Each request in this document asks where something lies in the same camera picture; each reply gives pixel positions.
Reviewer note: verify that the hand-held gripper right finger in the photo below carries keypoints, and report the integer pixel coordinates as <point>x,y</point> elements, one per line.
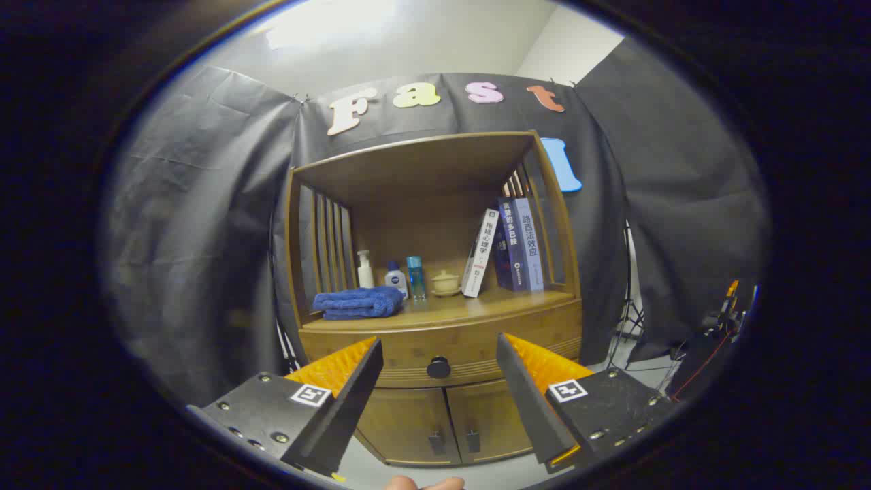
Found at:
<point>527,401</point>

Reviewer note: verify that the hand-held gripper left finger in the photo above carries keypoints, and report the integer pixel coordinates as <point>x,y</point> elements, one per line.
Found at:
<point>347,408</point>

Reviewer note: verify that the wooden drawer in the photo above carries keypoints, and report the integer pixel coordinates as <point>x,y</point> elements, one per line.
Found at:
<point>408,354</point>

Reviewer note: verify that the wooden cabinet door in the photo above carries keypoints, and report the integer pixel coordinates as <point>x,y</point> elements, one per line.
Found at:
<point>490,415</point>
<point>408,422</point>

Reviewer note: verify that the wooden countertop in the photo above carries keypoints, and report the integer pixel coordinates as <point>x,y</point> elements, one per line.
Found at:
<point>463,309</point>

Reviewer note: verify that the wooden cabinet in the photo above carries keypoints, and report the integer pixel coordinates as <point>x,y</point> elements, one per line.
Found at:
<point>422,177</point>

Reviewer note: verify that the folded blue towel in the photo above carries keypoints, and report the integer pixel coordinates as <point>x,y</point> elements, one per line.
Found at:
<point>357,303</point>

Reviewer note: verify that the black light stand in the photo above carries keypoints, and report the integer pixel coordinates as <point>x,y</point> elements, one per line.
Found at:
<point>627,320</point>

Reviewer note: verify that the white pump bottle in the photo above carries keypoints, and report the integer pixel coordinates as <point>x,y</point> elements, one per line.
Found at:
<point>365,275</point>

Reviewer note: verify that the white bottle with blue cap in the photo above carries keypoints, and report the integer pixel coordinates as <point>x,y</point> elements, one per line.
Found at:
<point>396,280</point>

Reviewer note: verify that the cream lidded teacup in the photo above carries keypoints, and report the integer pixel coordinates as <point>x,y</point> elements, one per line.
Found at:
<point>446,282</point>

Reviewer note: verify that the clear blue bottle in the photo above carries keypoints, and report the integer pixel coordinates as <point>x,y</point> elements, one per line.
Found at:
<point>416,279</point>

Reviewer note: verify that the dark blue book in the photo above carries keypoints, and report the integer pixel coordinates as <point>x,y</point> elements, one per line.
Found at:
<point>512,252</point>

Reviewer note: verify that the white book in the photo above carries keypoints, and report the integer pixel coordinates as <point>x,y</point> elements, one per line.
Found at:
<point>480,255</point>

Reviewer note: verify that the light blue book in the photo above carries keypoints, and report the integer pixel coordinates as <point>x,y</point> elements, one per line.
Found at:
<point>531,245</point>

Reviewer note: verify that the dark equipment with orange parts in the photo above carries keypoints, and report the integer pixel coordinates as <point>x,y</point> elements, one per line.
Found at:
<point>701,354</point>

